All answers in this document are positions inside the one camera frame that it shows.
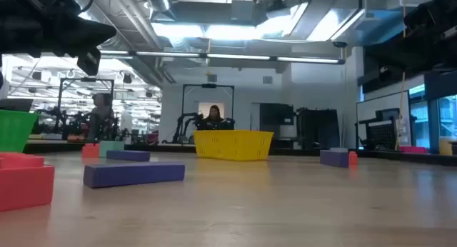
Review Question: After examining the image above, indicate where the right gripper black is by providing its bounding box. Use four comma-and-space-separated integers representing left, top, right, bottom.
363, 0, 457, 83

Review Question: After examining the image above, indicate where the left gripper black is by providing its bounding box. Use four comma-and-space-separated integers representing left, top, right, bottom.
0, 0, 117, 76

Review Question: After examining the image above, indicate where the teal foam block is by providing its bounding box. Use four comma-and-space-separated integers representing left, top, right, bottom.
99, 141, 125, 158

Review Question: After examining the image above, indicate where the purple rectangular foam block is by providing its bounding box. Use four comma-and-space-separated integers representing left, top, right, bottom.
319, 147, 350, 168
83, 162, 186, 189
106, 149, 151, 162

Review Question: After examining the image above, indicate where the framed whiteboard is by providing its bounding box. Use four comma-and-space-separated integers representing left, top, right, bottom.
356, 91, 411, 150

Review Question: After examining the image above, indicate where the standing person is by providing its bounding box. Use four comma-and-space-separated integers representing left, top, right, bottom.
87, 92, 116, 141

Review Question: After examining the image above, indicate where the black pegboard stand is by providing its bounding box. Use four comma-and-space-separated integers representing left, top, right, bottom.
356, 109, 401, 151

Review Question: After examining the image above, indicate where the dark flat screen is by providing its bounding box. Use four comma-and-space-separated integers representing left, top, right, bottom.
0, 98, 34, 113

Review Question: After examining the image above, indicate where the red plastic bin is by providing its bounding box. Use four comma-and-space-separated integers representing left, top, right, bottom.
398, 146, 428, 154

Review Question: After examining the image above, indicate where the yellow cylindrical container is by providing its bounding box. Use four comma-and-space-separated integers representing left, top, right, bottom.
438, 136, 454, 156

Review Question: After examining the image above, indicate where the black cabinet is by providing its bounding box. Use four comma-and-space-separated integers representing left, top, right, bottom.
296, 107, 340, 151

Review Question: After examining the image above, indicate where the green plastic basket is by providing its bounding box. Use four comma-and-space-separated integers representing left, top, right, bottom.
0, 109, 40, 153

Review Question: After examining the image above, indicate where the seated person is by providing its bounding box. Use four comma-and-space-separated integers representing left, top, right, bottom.
202, 104, 226, 131

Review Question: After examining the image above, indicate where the long strip light bar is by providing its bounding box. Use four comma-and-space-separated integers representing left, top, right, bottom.
99, 49, 346, 65

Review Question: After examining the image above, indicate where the yellow plastic basket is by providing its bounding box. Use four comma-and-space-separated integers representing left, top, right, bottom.
193, 129, 275, 161

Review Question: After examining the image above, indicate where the black distant station frame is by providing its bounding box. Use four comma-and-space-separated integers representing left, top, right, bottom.
181, 84, 236, 144
56, 78, 115, 139

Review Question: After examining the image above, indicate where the yellow power cable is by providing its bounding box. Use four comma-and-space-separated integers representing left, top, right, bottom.
394, 6, 407, 151

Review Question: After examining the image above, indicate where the black aluminium table frame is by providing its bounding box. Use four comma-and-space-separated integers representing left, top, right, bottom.
23, 139, 457, 166

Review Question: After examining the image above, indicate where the black wall screen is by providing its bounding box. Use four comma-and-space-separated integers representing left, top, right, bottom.
259, 103, 295, 126

